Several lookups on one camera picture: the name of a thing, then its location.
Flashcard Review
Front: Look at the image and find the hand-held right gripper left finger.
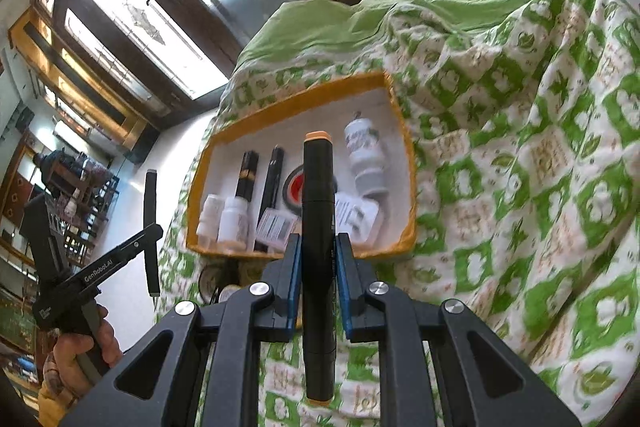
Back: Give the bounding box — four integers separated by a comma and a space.
60, 233, 302, 427

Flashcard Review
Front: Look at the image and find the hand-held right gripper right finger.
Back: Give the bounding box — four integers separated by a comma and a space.
335, 232, 583, 427

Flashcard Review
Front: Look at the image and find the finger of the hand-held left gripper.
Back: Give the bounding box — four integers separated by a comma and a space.
119, 223, 165, 259

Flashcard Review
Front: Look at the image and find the small white barcode box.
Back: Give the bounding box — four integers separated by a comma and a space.
256, 206, 297, 249

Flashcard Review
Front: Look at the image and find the small white bottle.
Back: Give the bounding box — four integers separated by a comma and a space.
197, 194, 227, 244
218, 196, 250, 244

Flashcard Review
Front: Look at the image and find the white power adapter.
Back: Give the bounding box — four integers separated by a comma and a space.
334, 191, 382, 244

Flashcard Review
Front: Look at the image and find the black marker with orange ends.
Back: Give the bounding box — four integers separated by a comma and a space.
301, 131, 337, 404

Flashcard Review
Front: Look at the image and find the black tape roll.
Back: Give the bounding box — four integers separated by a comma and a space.
282, 163, 340, 208

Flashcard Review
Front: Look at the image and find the thin black white-print pen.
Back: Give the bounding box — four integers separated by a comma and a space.
256, 146, 286, 253

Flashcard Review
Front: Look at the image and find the large white green-label bottle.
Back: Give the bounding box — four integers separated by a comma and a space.
344, 111, 392, 198

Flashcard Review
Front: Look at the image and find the yellow-edged white box tray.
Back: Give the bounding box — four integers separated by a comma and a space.
186, 71, 418, 258

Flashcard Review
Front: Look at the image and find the person's left hand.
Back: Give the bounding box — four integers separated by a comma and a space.
42, 305, 124, 404

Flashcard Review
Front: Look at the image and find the small yellow jar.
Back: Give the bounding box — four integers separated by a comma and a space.
198, 265, 224, 306

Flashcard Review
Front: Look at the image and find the dark wooden chair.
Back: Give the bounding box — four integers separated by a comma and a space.
30, 149, 121, 268

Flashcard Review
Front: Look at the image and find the yellow framed glass door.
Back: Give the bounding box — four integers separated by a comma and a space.
10, 7, 151, 158

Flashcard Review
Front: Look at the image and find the narrow brown glass door panel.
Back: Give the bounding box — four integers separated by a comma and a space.
30, 0, 171, 132

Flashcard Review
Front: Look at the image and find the green printed blanket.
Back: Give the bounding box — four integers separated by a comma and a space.
155, 0, 640, 427

